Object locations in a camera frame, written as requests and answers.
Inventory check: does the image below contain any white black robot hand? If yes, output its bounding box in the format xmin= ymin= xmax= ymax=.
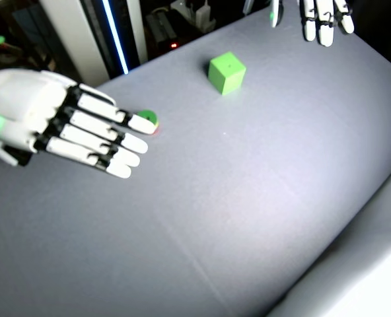
xmin=269 ymin=0 xmax=355 ymax=48
xmin=0 ymin=68 xmax=159 ymax=180

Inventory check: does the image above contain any green wooden cube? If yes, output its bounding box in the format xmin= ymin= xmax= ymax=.
xmin=207 ymin=51 xmax=248 ymax=96

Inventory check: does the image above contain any striped multicolour cylinder block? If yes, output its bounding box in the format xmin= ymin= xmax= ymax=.
xmin=135 ymin=109 xmax=160 ymax=135

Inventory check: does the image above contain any wide white column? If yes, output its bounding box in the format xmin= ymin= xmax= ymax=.
xmin=38 ymin=0 xmax=111 ymax=87

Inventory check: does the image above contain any blue light strip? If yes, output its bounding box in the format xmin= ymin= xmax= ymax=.
xmin=101 ymin=0 xmax=130 ymax=75

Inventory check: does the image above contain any white power adapter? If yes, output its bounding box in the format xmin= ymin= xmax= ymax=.
xmin=195 ymin=0 xmax=217 ymax=33

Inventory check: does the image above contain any narrow white column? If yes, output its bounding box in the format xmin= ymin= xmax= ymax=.
xmin=125 ymin=0 xmax=149 ymax=65

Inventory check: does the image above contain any black device with red light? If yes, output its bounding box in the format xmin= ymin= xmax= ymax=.
xmin=149 ymin=32 xmax=199 ymax=59

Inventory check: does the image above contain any grey table cloth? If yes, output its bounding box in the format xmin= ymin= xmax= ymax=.
xmin=0 ymin=0 xmax=391 ymax=317

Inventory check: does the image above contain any large white panel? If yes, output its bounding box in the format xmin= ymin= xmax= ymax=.
xmin=266 ymin=166 xmax=391 ymax=317

